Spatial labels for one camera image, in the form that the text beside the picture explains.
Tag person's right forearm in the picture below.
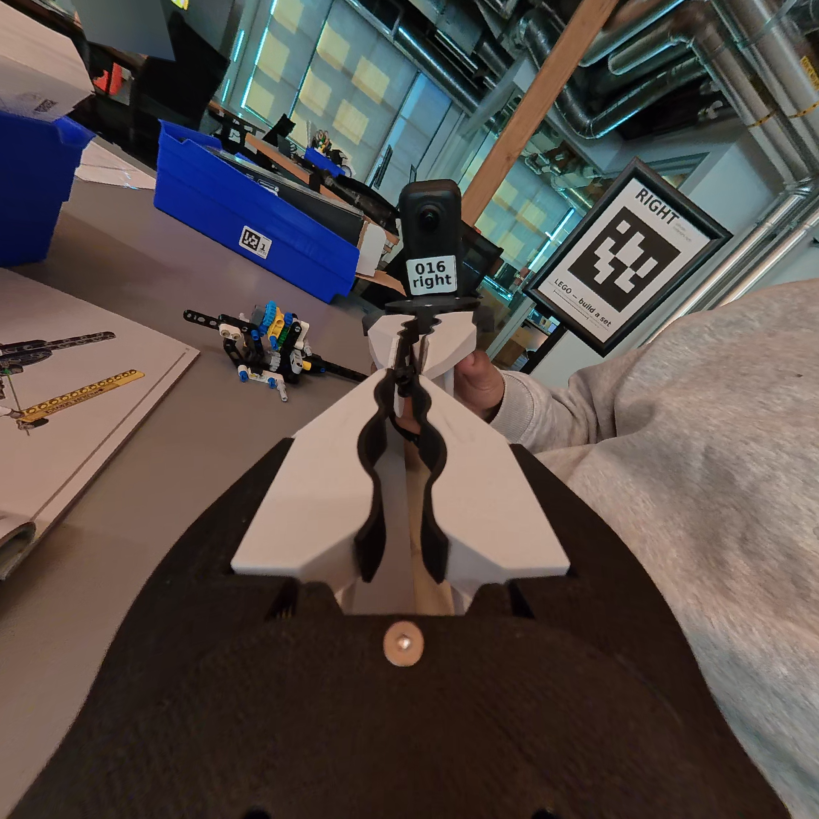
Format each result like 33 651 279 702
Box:
489 278 819 819

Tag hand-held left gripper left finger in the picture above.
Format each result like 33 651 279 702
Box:
230 370 401 609

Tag grey wall pipes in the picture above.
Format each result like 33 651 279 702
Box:
640 179 819 334

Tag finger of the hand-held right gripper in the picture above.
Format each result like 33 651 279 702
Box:
419 312 479 401
368 315 410 385

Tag white paper sheet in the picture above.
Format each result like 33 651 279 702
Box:
73 139 158 192

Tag metal ceiling ducts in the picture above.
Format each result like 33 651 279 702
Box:
390 0 819 193

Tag partly built lego model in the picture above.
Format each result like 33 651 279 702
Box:
183 301 371 404

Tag blue plastic bin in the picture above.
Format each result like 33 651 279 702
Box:
0 109 97 268
154 118 361 305

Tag small blue bin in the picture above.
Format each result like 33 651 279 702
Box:
303 146 351 177

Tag brown cardboard box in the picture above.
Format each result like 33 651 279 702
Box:
354 216 403 296

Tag person's right hand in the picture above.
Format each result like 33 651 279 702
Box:
456 351 508 424

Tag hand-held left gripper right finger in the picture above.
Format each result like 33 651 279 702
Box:
409 374 572 601

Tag lego instruction booklet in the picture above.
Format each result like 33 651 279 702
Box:
0 267 201 580

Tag black monitor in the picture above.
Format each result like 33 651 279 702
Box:
459 225 505 296

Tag wooden post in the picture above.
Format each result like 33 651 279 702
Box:
461 0 620 226

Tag black framed marker sign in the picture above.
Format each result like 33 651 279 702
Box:
522 157 734 358

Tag white cardboard box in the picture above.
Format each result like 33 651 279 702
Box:
0 0 98 120

